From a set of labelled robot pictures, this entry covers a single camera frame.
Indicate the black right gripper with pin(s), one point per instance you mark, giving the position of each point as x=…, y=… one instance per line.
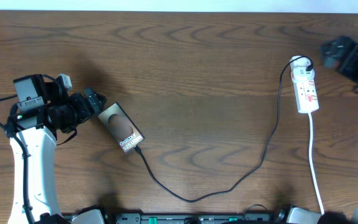
x=355, y=51

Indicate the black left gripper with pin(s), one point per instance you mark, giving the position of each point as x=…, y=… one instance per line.
x=83, y=110

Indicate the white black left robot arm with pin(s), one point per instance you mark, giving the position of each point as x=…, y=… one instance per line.
x=44, y=107

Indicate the white USB charger plug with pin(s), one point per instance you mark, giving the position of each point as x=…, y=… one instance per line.
x=301, y=69

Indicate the white power strip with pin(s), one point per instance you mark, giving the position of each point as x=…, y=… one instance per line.
x=305, y=90

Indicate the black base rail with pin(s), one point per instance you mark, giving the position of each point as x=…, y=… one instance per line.
x=170, y=218

